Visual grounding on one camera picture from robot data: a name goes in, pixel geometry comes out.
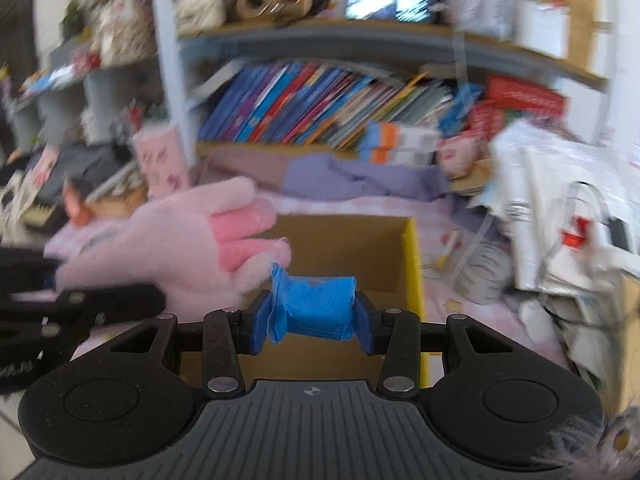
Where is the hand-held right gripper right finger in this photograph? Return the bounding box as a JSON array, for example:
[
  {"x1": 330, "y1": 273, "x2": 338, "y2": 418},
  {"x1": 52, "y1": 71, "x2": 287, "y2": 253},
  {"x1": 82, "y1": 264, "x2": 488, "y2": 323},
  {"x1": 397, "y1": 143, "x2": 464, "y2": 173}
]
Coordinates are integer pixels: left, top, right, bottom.
[{"x1": 354, "y1": 290, "x2": 501, "y2": 399}]

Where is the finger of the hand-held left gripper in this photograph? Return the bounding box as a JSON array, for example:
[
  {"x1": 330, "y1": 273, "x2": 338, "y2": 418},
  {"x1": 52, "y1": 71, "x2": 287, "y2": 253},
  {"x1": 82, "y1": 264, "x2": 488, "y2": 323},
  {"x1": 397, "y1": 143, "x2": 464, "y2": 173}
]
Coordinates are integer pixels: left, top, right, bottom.
[
  {"x1": 47, "y1": 284, "x2": 167, "y2": 356},
  {"x1": 0, "y1": 249, "x2": 63, "y2": 292}
]

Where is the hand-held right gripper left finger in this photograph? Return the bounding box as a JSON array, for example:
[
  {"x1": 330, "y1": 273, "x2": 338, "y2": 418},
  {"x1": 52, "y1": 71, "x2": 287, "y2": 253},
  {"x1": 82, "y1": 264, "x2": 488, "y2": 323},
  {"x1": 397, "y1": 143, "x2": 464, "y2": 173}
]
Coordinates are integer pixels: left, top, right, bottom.
[{"x1": 107, "y1": 290, "x2": 278, "y2": 395}]

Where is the blue tape-wrapped block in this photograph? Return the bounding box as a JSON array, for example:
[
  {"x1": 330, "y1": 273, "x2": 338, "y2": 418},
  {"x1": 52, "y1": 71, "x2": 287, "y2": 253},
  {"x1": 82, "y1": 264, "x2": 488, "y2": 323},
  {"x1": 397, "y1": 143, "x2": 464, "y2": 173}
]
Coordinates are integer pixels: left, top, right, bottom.
[{"x1": 269, "y1": 261, "x2": 357, "y2": 345}]

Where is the yellow cardboard box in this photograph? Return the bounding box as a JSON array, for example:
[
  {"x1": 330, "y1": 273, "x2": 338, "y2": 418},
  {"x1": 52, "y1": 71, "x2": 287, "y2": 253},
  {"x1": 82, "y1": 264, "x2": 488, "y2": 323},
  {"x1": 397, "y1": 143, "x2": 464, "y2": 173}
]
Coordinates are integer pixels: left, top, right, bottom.
[{"x1": 177, "y1": 215, "x2": 426, "y2": 391}]

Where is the pink plush glove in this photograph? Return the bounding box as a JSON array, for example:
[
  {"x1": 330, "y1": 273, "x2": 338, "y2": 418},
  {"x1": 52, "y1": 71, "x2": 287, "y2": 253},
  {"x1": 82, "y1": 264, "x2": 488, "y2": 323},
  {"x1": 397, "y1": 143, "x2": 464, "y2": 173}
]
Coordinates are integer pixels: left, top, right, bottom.
[
  {"x1": 45, "y1": 177, "x2": 292, "y2": 311},
  {"x1": 32, "y1": 152, "x2": 58, "y2": 183}
]

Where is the pink checked covered desktop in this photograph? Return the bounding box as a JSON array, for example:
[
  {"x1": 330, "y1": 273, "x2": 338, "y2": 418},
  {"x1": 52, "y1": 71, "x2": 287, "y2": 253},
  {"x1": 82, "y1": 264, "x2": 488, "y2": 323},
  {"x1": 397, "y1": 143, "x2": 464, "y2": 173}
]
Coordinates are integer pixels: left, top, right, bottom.
[{"x1": 45, "y1": 185, "x2": 621, "y2": 396}]

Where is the black gold-edged box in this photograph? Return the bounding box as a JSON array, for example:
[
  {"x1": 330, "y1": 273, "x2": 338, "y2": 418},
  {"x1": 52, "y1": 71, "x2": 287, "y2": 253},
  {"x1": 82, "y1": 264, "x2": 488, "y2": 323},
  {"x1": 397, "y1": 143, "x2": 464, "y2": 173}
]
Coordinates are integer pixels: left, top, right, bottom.
[{"x1": 20, "y1": 202, "x2": 66, "y2": 231}]

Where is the coral pink tube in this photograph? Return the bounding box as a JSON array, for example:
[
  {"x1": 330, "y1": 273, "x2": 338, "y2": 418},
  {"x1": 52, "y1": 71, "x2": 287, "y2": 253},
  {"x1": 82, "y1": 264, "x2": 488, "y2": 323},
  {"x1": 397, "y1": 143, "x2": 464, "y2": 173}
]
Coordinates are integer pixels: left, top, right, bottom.
[{"x1": 62, "y1": 185, "x2": 93, "y2": 226}]

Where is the wooden chess board box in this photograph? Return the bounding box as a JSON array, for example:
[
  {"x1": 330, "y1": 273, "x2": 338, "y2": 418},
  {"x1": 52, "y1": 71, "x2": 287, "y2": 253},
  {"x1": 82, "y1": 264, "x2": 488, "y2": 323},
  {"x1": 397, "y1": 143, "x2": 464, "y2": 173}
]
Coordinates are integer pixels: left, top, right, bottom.
[{"x1": 85, "y1": 182, "x2": 151, "y2": 218}]

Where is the grey cloth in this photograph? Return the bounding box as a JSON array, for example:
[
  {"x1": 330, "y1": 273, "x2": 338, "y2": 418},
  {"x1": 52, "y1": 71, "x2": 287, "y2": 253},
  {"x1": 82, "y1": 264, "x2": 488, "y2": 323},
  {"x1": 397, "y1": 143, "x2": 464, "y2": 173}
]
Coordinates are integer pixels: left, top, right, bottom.
[{"x1": 30, "y1": 142, "x2": 136, "y2": 201}]

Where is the grey round object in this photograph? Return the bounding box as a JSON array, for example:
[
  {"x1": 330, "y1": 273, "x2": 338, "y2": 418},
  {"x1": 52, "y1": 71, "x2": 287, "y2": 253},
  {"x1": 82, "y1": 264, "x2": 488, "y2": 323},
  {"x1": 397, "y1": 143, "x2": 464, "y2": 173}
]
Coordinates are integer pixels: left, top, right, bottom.
[{"x1": 457, "y1": 245, "x2": 511, "y2": 306}]

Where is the pink printed cup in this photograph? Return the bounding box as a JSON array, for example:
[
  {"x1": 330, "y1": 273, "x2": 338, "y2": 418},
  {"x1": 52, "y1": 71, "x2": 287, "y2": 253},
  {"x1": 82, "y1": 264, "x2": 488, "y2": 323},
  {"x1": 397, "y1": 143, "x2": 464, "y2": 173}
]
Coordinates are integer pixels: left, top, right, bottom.
[{"x1": 132, "y1": 125, "x2": 193, "y2": 198}]

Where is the purple cloth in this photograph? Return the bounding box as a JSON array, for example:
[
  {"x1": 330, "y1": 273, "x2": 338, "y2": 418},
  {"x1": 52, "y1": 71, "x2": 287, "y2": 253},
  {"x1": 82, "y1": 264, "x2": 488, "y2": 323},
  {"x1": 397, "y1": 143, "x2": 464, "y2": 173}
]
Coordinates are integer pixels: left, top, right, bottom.
[{"x1": 200, "y1": 152, "x2": 451, "y2": 201}]

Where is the orange and white carton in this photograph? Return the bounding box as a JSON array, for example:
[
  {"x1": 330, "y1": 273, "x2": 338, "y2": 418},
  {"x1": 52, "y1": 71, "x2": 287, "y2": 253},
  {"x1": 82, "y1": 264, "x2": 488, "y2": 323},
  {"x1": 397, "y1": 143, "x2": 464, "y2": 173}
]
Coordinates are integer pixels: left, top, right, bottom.
[
  {"x1": 367, "y1": 122, "x2": 441, "y2": 151},
  {"x1": 360, "y1": 145, "x2": 436, "y2": 166}
]

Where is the white side shelf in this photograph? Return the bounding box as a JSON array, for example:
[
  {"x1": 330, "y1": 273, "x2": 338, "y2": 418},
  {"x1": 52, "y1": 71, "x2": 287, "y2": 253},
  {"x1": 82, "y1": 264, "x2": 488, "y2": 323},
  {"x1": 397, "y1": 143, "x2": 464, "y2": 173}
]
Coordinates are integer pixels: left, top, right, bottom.
[{"x1": 10, "y1": 50, "x2": 161, "y2": 151}]

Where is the pink pig plush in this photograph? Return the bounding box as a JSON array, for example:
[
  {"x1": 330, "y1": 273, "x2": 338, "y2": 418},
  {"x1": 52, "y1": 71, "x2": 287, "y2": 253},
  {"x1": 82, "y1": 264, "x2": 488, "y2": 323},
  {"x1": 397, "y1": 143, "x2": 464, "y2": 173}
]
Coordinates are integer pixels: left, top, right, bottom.
[{"x1": 440, "y1": 137, "x2": 483, "y2": 178}]

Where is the pile of white plastic bags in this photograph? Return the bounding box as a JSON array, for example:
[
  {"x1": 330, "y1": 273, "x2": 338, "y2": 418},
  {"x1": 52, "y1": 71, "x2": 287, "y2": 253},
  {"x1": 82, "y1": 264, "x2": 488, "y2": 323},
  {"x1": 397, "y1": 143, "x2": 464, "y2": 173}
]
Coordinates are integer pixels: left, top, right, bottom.
[{"x1": 470, "y1": 120, "x2": 640, "y2": 311}]

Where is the red ribbon charm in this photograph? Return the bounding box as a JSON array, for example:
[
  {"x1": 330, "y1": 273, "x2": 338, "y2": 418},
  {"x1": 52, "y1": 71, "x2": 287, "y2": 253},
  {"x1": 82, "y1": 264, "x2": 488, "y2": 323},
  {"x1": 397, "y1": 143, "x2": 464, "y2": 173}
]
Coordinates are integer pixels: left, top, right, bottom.
[{"x1": 560, "y1": 215, "x2": 593, "y2": 248}]

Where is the row of colourful children's books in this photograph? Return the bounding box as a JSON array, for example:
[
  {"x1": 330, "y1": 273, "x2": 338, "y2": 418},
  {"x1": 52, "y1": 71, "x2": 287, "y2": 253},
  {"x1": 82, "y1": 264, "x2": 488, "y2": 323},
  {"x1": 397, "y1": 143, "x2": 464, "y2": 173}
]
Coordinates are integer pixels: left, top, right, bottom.
[{"x1": 197, "y1": 60, "x2": 451, "y2": 151}]

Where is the floral rabbit figurine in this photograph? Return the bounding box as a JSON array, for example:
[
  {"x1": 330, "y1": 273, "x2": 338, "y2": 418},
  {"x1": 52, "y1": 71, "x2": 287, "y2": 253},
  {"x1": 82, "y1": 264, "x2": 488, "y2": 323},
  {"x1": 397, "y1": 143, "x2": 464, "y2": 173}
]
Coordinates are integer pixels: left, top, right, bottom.
[{"x1": 97, "y1": 0, "x2": 153, "y2": 63}]

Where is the dried flower bunch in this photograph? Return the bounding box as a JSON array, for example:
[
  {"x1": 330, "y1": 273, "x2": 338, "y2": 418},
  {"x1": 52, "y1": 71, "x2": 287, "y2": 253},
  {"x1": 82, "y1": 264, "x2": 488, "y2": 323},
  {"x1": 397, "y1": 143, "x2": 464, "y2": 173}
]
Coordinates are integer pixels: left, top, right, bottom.
[{"x1": 62, "y1": 0, "x2": 101, "y2": 36}]

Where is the red flat box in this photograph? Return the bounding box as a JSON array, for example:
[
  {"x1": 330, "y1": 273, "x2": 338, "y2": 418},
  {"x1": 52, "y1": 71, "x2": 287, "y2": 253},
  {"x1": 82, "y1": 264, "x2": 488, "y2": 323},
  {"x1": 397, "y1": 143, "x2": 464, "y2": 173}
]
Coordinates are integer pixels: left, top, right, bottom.
[{"x1": 487, "y1": 75, "x2": 566, "y2": 116}]

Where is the white bookshelf unit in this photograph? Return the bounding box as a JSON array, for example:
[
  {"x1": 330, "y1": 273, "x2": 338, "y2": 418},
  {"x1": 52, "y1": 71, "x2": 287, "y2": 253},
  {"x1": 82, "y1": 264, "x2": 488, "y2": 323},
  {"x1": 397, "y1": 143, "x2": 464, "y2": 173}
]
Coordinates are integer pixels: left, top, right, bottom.
[{"x1": 147, "y1": 0, "x2": 616, "y2": 161}]

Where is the white quilted handbag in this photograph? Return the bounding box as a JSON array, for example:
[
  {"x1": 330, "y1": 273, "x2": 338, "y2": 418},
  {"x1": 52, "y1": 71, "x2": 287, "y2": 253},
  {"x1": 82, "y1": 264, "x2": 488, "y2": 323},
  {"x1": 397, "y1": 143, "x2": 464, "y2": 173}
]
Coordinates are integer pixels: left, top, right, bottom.
[{"x1": 175, "y1": 0, "x2": 226, "y2": 36}]

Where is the tablet screen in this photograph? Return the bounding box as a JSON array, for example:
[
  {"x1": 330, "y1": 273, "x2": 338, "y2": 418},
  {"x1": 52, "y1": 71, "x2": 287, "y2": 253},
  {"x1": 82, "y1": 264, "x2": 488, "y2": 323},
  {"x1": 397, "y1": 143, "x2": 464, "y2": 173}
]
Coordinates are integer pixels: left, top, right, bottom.
[{"x1": 345, "y1": 0, "x2": 436, "y2": 23}]

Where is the white storage box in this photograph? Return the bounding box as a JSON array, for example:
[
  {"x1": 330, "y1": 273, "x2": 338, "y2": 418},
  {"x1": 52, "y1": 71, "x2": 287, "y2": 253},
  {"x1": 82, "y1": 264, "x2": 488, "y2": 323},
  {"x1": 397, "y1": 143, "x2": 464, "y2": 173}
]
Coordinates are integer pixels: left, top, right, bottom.
[{"x1": 515, "y1": 0, "x2": 571, "y2": 58}]

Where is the black cable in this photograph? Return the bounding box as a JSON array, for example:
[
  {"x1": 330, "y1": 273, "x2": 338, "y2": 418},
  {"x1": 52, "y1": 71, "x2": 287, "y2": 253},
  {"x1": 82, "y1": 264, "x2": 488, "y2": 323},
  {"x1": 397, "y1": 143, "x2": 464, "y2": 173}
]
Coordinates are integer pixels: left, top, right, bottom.
[{"x1": 545, "y1": 180, "x2": 616, "y2": 271}]

